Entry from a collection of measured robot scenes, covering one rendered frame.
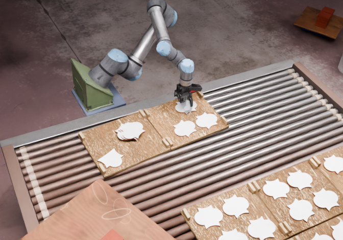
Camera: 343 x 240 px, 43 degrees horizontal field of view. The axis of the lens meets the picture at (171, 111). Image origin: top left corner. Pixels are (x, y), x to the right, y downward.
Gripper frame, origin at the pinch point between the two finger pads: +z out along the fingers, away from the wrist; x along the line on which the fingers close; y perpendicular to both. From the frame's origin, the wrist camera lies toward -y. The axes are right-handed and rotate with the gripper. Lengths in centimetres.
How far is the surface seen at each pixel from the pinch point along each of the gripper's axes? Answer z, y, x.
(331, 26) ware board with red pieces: 88, -281, -110
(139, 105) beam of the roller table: 2.3, 24.0, -16.3
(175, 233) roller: 2, 51, 71
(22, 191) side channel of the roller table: -3, 107, 16
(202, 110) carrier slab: 0.8, -7.8, 6.8
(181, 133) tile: -0.5, 14.8, 18.2
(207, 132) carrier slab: 0.6, -0.2, 24.0
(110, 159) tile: -1, 60, 17
